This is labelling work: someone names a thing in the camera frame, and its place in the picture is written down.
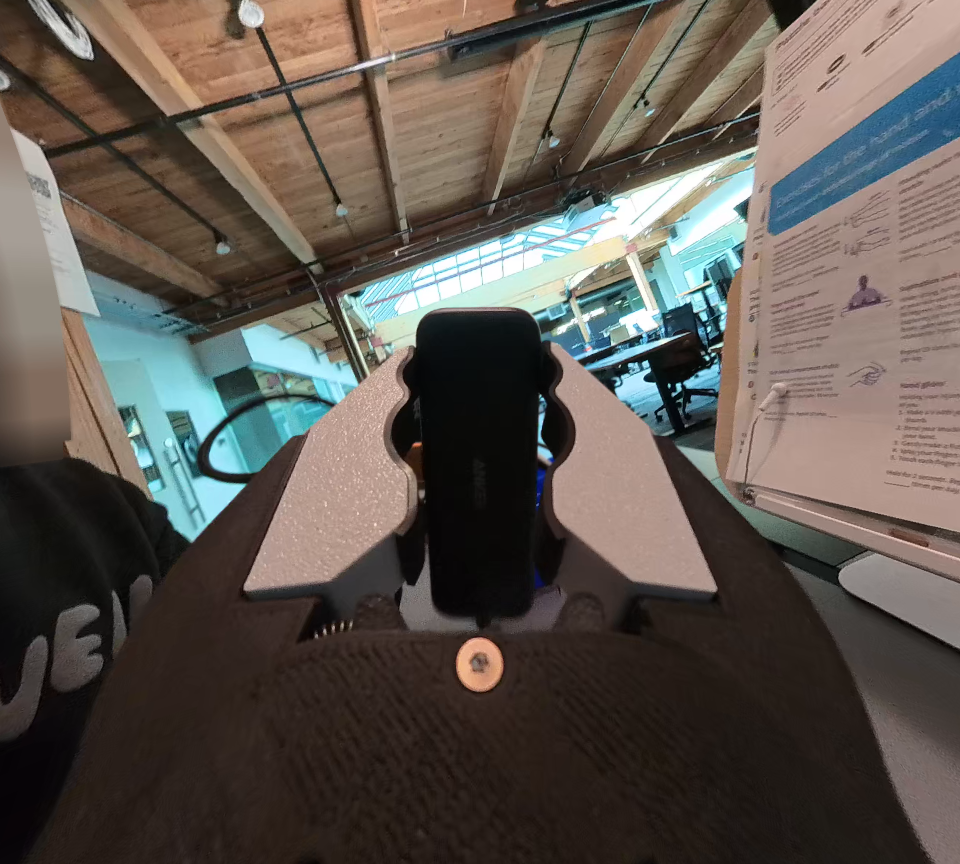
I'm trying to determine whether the black office chair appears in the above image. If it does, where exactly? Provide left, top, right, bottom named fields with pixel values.
left=652, top=331, right=723, bottom=424

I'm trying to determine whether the black ceiling track rail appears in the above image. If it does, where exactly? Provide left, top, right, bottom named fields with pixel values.
left=41, top=0, right=759, bottom=156

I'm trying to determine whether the instruction sheet display stand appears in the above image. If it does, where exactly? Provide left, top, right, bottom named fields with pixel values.
left=714, top=0, right=960, bottom=649

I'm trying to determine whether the dark meeting table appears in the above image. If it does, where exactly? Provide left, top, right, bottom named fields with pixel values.
left=573, top=331, right=702, bottom=434

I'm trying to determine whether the white paper notice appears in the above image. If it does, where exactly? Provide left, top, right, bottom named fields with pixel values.
left=13, top=129, right=100, bottom=318

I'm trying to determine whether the person's black hoodie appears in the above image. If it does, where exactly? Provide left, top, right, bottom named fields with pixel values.
left=0, top=459, right=190, bottom=864

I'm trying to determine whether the wooden pillar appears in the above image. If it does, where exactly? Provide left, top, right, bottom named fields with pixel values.
left=60, top=309, right=151, bottom=498

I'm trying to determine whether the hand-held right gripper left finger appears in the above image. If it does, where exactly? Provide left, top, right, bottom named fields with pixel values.
left=242, top=345, right=425, bottom=601

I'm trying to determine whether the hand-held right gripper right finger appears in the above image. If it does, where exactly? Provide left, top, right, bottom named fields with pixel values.
left=536, top=341, right=719, bottom=603

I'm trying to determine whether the grey usb hub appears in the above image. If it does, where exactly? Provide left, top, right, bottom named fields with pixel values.
left=414, top=307, right=545, bottom=618

